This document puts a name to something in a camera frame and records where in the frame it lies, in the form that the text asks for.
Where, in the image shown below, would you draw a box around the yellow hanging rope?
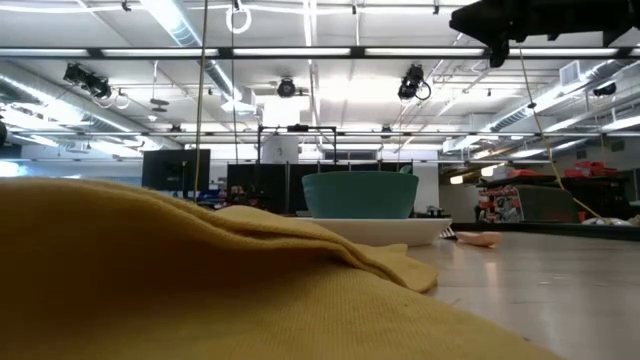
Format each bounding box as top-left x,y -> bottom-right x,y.
193,0 -> 210,201

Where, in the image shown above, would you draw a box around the white ceiling vent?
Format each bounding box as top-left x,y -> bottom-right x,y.
559,59 -> 582,87

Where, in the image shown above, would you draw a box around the red storage bins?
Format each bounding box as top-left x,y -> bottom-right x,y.
563,159 -> 619,179

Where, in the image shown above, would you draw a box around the olive green box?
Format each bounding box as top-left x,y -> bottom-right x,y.
514,184 -> 581,224

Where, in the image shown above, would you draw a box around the white plate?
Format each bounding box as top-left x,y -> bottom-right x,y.
293,216 -> 454,248

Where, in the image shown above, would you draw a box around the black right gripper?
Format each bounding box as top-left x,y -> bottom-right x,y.
448,0 -> 540,69

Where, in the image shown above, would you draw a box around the yellow hanging cable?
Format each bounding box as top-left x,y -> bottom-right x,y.
517,47 -> 609,225

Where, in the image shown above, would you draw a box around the black overhead frame beam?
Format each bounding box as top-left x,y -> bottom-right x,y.
0,45 -> 640,61

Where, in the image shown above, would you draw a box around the white coiled ring cable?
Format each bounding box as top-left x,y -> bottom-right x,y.
225,4 -> 253,36

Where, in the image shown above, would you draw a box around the shelf of colourful boxes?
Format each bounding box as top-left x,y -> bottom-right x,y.
477,184 -> 519,224

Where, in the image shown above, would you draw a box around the black ceiling camera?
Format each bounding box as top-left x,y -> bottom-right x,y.
62,62 -> 113,100
276,76 -> 298,99
397,63 -> 432,102

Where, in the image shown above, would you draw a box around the black monitor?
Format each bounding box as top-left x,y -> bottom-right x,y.
141,148 -> 212,193

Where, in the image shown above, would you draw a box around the yellow cloth napkin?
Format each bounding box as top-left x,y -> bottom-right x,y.
0,177 -> 566,360

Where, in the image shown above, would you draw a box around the pink spoon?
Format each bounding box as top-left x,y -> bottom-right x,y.
455,230 -> 503,248

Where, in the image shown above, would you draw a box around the silver air duct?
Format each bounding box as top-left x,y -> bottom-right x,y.
139,0 -> 246,104

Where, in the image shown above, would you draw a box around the teal bowl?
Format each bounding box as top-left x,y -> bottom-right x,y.
300,170 -> 421,221

